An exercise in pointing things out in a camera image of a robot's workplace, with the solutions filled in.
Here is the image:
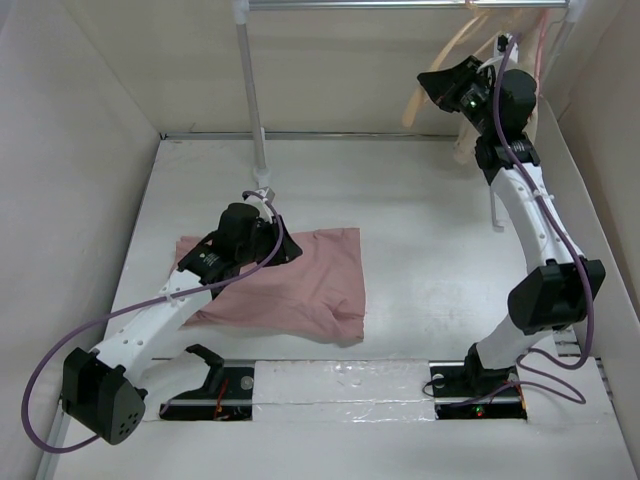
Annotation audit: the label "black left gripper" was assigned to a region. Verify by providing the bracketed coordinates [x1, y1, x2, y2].
[237, 215, 301, 267]

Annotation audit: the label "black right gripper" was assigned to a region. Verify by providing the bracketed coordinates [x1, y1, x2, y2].
[419, 54, 499, 136]

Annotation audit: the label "beige wooden hanger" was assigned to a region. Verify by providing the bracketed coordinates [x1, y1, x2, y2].
[401, 10, 492, 128]

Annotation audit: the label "pink trousers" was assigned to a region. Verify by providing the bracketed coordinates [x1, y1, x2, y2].
[185, 227, 366, 345]

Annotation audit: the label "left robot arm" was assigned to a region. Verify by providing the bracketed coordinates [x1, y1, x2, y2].
[62, 191, 302, 445]

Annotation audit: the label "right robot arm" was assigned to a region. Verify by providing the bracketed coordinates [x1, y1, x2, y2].
[417, 56, 605, 395]

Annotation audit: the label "beige hanging trousers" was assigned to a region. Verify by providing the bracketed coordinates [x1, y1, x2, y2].
[452, 12, 546, 166]

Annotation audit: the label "pink hanger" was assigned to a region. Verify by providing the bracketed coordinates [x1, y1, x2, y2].
[533, 9, 550, 85]

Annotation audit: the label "white foam strip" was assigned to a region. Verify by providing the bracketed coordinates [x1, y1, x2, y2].
[252, 360, 436, 423]

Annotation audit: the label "metal clothes rack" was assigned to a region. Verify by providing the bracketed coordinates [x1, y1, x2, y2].
[232, 0, 586, 234]

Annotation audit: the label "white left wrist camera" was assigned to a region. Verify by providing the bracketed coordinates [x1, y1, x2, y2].
[255, 187, 275, 202]

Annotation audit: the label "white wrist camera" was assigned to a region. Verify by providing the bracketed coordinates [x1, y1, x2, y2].
[493, 32, 519, 64]
[255, 187, 275, 202]

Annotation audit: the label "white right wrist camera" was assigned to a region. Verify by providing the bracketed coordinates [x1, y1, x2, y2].
[493, 32, 519, 64]

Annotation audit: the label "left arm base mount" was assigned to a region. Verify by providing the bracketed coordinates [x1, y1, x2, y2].
[159, 344, 255, 422]

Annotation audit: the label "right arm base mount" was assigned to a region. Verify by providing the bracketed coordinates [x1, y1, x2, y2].
[423, 361, 527, 421]

